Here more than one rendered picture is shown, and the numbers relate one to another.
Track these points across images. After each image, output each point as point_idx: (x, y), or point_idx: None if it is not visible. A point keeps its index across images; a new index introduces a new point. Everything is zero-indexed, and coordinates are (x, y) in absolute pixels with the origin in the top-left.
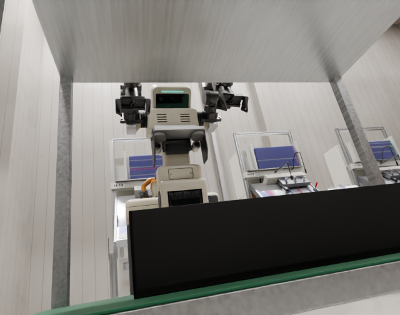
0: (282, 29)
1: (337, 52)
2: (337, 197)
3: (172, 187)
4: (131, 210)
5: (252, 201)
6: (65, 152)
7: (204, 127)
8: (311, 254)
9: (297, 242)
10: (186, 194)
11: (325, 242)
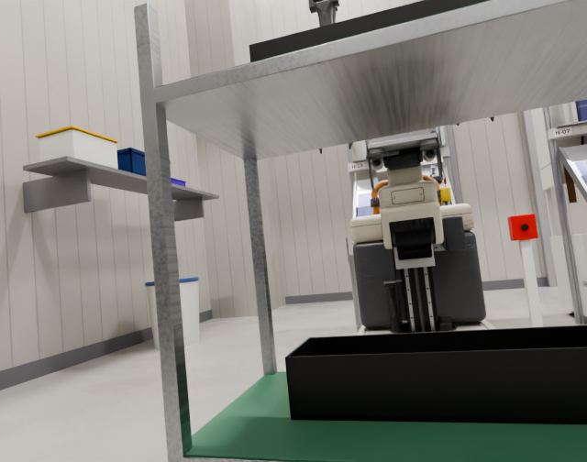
0: (487, 83)
1: None
2: (483, 360)
3: (395, 217)
4: (286, 357)
5: (387, 357)
6: (258, 244)
7: (436, 135)
8: (439, 411)
9: (427, 399)
10: (413, 224)
11: (457, 401)
